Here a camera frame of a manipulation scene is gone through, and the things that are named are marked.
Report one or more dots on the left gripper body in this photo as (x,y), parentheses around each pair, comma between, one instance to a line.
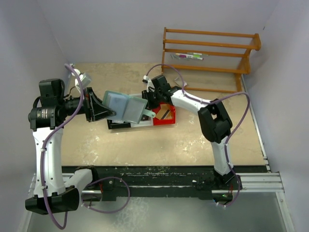
(88,104)

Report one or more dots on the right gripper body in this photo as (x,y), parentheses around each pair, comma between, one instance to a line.
(149,97)

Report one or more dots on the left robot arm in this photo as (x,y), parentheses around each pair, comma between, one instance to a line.
(47,117)

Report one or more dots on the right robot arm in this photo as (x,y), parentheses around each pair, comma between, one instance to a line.
(214,120)

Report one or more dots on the gold card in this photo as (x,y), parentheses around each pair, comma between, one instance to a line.
(163,114)

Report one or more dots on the black bin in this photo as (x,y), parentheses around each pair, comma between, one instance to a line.
(114,126)

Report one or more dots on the red bin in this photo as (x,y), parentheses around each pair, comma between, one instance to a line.
(170,121)

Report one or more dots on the white bin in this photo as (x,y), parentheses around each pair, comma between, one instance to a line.
(146,121)

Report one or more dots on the grey clip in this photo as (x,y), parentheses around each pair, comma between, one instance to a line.
(174,56)

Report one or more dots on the purple marker pen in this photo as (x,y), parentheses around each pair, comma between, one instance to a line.
(197,57)

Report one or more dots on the wooden shelf rack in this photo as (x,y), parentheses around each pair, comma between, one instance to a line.
(228,52)

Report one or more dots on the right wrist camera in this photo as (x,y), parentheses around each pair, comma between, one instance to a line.
(149,85)

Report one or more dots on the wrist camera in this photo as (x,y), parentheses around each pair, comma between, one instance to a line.
(149,85)
(84,78)

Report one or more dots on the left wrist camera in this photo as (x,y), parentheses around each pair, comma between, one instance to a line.
(84,78)

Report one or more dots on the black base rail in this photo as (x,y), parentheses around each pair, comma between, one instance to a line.
(166,181)

